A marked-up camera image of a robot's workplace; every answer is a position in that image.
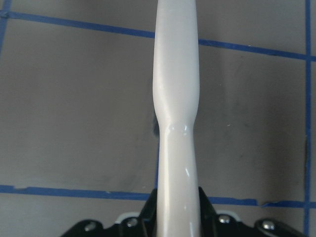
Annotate beige hand brush black bristles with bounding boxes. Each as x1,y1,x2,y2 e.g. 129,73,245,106
153,0,202,237

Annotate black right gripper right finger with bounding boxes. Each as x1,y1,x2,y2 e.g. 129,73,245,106
198,187,303,237

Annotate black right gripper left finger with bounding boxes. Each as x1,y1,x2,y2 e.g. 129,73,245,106
62,189,157,237

